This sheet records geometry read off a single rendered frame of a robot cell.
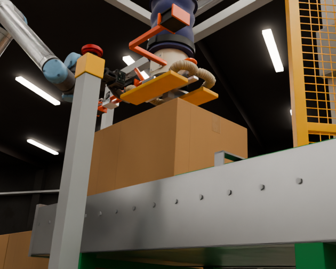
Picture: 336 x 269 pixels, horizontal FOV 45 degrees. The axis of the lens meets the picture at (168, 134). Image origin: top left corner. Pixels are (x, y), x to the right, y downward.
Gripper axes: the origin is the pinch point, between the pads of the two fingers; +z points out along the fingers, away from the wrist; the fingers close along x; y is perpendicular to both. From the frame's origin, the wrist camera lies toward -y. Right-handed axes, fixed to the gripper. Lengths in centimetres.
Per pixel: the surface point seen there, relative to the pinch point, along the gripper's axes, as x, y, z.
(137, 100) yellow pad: -12.9, 15.3, -6.5
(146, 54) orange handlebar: -0.7, 32.9, -16.7
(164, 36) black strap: 12.1, 33.4, -8.4
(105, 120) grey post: 126, -313, 185
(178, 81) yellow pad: -12.8, 42.4, -6.3
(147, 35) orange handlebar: -1, 44, -26
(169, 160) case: -51, 53, -19
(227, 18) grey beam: 187, -89, 184
